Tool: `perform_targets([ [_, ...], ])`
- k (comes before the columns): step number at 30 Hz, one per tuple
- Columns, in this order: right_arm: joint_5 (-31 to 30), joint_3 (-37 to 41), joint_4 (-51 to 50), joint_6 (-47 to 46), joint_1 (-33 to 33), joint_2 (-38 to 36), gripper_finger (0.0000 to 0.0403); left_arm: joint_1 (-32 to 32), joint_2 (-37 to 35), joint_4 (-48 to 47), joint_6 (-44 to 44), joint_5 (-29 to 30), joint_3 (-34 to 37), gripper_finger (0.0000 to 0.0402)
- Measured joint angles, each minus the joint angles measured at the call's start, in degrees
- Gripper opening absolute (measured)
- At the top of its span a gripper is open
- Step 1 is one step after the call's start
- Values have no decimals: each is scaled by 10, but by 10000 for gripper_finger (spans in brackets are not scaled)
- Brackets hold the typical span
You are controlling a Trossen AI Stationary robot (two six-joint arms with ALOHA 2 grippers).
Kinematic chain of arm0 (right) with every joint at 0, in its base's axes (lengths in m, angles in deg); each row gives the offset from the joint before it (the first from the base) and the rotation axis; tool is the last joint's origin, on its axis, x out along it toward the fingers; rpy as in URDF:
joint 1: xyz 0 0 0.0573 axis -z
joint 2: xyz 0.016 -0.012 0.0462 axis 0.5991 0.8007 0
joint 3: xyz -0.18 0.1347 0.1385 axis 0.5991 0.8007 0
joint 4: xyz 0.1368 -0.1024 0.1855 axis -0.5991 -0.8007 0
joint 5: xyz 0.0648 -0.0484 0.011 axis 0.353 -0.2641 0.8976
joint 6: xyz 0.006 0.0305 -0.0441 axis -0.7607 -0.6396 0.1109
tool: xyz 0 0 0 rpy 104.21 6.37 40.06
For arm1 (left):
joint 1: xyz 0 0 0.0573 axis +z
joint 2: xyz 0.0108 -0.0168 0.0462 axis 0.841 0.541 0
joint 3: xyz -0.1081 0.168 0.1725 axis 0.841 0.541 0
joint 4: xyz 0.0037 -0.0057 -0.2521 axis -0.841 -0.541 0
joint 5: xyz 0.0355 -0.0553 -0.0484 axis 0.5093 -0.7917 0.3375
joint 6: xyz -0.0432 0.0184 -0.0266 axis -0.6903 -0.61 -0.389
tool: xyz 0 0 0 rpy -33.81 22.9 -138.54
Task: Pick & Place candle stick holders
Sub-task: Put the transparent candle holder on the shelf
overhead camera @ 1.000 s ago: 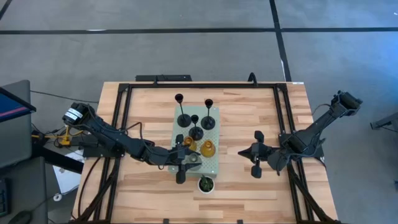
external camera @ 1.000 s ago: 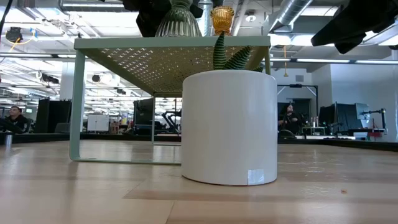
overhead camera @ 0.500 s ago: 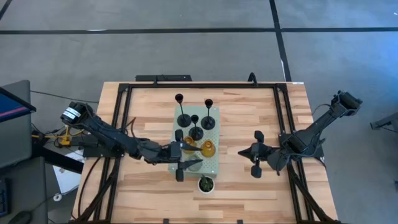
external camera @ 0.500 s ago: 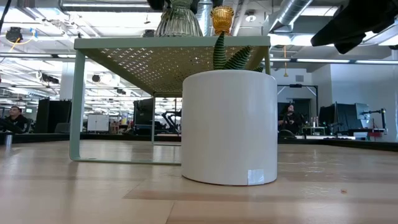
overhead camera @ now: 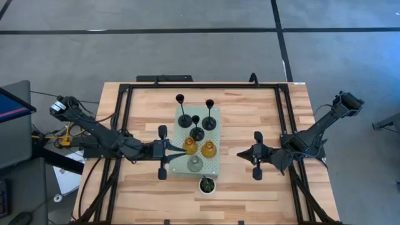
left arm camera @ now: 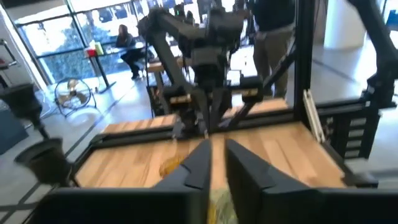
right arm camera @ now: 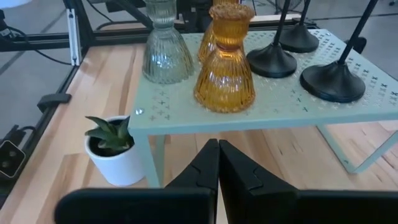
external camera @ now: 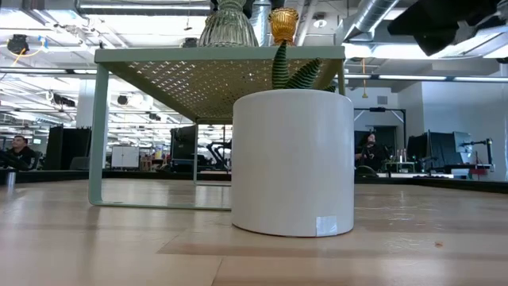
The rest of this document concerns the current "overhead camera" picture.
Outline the short black candlestick holder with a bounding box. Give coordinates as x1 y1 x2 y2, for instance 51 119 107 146
189 114 206 142

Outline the dark grey stand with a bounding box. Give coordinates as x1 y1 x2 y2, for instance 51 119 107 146
371 112 400 131

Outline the dark grey desk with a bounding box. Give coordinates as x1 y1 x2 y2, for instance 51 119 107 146
0 157 49 225

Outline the monitor with blue screen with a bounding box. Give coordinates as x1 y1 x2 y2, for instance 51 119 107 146
0 87 37 124

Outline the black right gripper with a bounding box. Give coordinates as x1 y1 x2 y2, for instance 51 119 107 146
236 131 273 181

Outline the clear grey glass candle holder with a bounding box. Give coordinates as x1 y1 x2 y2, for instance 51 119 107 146
186 155 204 173

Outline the small plant in white pot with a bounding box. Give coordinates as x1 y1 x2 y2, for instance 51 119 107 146
198 176 217 196

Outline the black electronics box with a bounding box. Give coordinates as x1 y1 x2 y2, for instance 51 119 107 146
136 74 194 83

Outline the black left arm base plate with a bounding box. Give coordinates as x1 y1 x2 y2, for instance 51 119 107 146
82 145 128 159

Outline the amber glass candle holder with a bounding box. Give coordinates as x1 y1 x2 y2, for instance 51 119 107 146
201 140 218 159
182 136 199 156

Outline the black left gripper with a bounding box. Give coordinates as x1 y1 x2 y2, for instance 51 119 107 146
152 124 188 181

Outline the yellow cable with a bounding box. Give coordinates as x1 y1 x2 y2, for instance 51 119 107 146
31 122 85 148

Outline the thin black floor cable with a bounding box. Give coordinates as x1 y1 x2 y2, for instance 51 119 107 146
30 90 100 104

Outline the white paper sheet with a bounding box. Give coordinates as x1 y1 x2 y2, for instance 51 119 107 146
52 149 86 196

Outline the green perforated metal shelf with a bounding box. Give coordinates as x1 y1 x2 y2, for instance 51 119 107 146
168 106 222 179

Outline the tall black candlestick holder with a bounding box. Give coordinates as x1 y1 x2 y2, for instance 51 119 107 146
201 99 218 132
174 93 193 129

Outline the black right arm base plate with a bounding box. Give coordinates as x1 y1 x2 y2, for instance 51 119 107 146
280 134 326 159

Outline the black aluminium table frame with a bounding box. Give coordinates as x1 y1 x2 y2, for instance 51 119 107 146
73 81 344 225

